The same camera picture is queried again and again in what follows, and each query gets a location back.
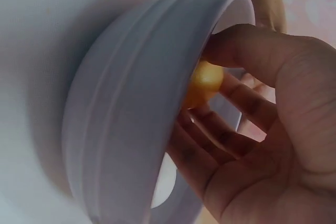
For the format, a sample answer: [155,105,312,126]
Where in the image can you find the person's right hand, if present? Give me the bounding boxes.
[167,23,336,224]

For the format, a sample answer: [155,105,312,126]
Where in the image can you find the small yellow ball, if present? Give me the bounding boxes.
[183,60,225,110]

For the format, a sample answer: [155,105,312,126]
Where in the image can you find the white ceramic bowl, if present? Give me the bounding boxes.
[61,0,257,224]

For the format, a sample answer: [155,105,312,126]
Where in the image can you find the tan flat block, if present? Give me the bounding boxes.
[251,0,287,33]

